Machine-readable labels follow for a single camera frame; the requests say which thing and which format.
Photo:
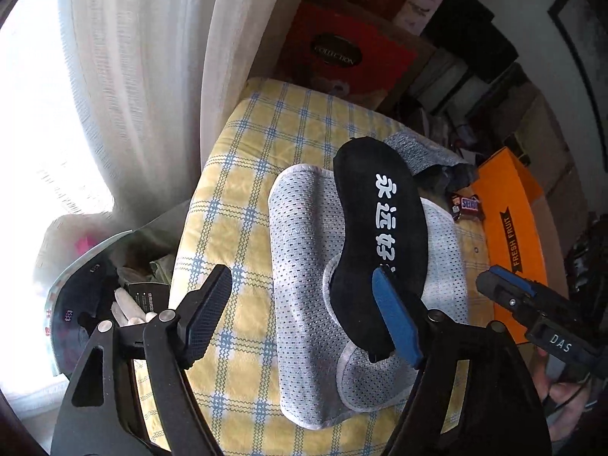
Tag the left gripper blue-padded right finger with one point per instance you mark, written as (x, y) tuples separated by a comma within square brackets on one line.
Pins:
[(420, 338)]

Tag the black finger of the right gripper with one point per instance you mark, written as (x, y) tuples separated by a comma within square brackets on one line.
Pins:
[(519, 304)]

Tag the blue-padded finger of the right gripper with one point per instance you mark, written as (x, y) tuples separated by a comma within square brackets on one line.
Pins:
[(513, 279)]

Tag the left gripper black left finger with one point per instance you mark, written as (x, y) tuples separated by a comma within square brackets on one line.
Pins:
[(173, 341)]

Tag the dark grey elastic band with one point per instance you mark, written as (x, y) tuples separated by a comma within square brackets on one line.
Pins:
[(435, 168)]

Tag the light grey mesh brace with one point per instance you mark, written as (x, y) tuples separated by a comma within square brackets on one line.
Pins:
[(324, 378)]

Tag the black sock with white text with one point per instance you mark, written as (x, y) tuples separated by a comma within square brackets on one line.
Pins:
[(385, 227)]

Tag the person's right hand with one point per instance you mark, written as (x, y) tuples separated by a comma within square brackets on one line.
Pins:
[(573, 397)]

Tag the orange cardboard fruit box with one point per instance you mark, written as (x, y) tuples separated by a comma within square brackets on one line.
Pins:
[(519, 229)]

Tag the clear plastic bin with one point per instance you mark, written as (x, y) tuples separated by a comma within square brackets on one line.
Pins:
[(140, 261)]

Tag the snickers candy bar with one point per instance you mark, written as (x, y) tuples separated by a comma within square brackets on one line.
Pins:
[(466, 207)]

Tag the white tissue roll pack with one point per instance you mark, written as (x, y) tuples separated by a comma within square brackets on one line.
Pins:
[(414, 15)]

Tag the white curtain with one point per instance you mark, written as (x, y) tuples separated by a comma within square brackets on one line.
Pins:
[(154, 81)]

